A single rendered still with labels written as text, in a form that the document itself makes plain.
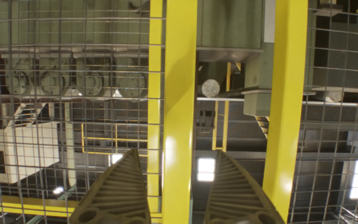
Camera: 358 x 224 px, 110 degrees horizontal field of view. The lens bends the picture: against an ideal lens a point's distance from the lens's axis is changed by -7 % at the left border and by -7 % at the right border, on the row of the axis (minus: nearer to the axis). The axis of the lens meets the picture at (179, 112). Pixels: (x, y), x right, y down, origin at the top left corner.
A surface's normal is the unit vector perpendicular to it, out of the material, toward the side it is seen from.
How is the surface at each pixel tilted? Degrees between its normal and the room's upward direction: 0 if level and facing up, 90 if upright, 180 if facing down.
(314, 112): 90
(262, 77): 90
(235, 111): 90
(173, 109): 90
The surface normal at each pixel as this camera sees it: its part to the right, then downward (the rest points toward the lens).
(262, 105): -0.02, 0.07
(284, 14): -1.00, -0.03
